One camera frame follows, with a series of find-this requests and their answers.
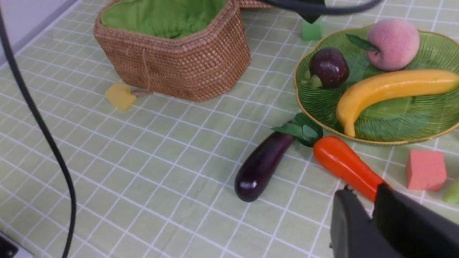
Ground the purple mangosteen green cap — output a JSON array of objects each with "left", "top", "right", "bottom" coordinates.
[{"left": 306, "top": 47, "right": 350, "bottom": 89}]

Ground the yellow banana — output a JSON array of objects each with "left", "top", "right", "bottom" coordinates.
[{"left": 336, "top": 69, "right": 459, "bottom": 138}]

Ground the dark purple eggplant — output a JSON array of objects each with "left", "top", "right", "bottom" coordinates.
[{"left": 234, "top": 131, "right": 295, "bottom": 202}]

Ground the green leaf-shaped glass plate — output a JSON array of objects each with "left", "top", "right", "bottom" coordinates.
[{"left": 294, "top": 24, "right": 458, "bottom": 145}]

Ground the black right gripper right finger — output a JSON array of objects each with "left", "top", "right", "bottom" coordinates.
[{"left": 373, "top": 183, "right": 459, "bottom": 258}]

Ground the yellow foam cube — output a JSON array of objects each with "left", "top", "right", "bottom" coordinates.
[{"left": 105, "top": 83, "right": 137, "bottom": 111}]

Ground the green bitter gourd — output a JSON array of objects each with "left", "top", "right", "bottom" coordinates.
[{"left": 442, "top": 178, "right": 459, "bottom": 204}]

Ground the pink foam cube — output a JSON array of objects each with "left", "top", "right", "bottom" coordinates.
[{"left": 405, "top": 149, "right": 446, "bottom": 192}]

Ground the green foam cube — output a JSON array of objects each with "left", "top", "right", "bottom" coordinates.
[{"left": 302, "top": 16, "right": 323, "bottom": 41}]

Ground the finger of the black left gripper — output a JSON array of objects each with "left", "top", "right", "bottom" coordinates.
[{"left": 295, "top": 0, "right": 326, "bottom": 24}]

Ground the woven wicker basket green lining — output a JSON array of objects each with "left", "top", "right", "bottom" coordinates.
[{"left": 93, "top": 0, "right": 251, "bottom": 102}]

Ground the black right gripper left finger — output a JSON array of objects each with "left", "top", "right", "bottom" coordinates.
[{"left": 330, "top": 186, "right": 405, "bottom": 258}]

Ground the orange carrot with leaves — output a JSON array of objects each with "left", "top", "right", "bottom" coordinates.
[{"left": 271, "top": 113, "right": 391, "bottom": 202}]

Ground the pink peach with leaf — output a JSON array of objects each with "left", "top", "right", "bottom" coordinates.
[{"left": 346, "top": 18, "right": 420, "bottom": 71}]

